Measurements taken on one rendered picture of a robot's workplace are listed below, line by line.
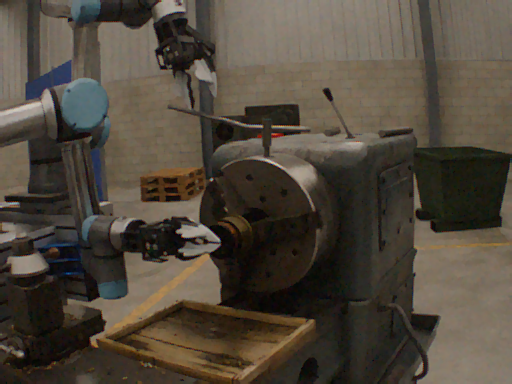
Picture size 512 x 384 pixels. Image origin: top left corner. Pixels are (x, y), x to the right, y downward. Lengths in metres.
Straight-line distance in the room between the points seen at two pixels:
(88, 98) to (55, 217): 0.50
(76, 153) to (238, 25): 10.52
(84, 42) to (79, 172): 0.49
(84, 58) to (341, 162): 0.82
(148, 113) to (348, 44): 4.75
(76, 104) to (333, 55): 10.25
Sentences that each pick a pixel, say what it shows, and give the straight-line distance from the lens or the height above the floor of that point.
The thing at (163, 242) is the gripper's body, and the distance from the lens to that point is 1.05.
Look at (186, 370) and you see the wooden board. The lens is 0.96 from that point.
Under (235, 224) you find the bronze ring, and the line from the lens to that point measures 1.11.
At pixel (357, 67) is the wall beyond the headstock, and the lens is 11.13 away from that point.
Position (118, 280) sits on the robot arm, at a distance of 1.21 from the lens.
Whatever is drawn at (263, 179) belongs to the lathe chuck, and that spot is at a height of 1.19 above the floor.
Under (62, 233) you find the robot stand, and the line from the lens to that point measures 1.51.
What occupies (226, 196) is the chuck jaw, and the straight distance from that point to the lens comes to 1.19.
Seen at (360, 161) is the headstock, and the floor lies 1.21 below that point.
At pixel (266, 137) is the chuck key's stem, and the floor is 1.28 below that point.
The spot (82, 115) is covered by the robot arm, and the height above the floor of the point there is 1.36.
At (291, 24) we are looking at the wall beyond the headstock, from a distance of 11.47.
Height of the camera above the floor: 1.33
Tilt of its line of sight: 8 degrees down
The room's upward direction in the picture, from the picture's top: 3 degrees counter-clockwise
